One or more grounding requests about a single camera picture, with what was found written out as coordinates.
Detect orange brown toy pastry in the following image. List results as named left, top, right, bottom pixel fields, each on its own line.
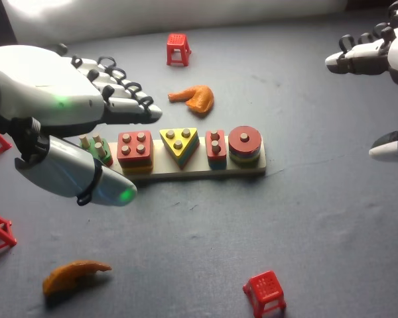
left=42, top=260, right=113, bottom=298

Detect orange toy chicken drumstick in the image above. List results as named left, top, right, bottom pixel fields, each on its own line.
left=167, top=84, right=216, bottom=117

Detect green block stack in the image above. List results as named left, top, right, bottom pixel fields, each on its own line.
left=78, top=132, right=114, bottom=168

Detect white curtain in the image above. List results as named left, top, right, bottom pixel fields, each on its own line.
left=1, top=0, right=349, bottom=49

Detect grey table cloth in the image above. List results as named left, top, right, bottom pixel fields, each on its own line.
left=0, top=8, right=398, bottom=318

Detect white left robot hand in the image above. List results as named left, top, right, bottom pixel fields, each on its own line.
left=0, top=42, right=163, bottom=207

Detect red square block stack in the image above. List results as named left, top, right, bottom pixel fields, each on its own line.
left=117, top=130, right=155, bottom=176

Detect yellow triangular block stack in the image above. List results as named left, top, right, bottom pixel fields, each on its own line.
left=159, top=127, right=200, bottom=170

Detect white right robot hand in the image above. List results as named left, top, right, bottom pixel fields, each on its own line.
left=324, top=0, right=398, bottom=162

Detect round ring block stack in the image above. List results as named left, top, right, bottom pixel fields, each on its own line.
left=228, top=125, right=263, bottom=169

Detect wooden shape sorter board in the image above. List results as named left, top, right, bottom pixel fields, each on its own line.
left=109, top=138, right=267, bottom=182

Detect red rectangular block stack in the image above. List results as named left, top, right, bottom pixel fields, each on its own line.
left=204, top=129, right=227, bottom=170

